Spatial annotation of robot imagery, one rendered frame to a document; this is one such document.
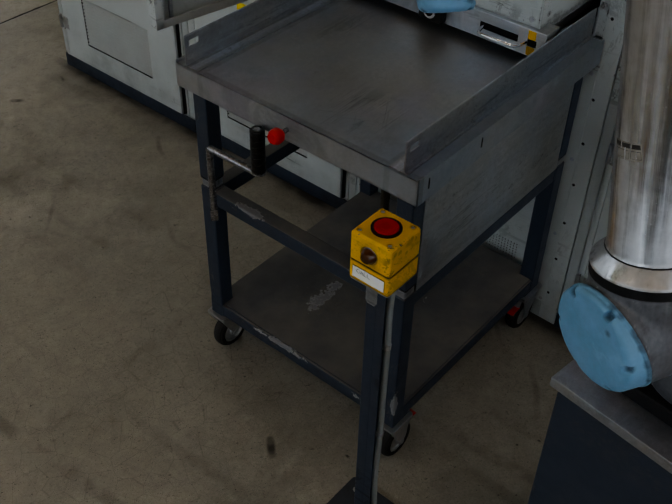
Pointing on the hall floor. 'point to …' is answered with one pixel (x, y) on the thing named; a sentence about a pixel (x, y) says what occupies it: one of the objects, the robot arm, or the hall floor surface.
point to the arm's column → (594, 464)
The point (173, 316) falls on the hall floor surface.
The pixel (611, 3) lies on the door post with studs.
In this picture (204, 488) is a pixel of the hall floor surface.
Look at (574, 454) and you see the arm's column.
